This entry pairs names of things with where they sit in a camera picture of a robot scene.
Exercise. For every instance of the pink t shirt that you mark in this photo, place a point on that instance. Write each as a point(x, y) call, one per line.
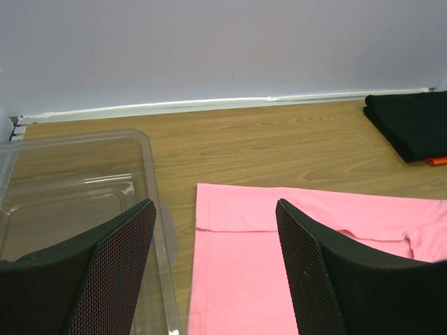
point(239, 283)

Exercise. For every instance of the folded black t shirt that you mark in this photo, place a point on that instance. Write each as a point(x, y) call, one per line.
point(413, 124)

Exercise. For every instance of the clear plastic bin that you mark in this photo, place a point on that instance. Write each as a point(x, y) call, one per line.
point(57, 187)

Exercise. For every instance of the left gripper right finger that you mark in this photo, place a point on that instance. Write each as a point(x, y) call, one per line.
point(340, 286)

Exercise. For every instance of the folded orange t shirt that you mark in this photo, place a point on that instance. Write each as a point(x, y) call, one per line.
point(436, 161)

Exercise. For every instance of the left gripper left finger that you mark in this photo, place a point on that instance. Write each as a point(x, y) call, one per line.
point(88, 284)

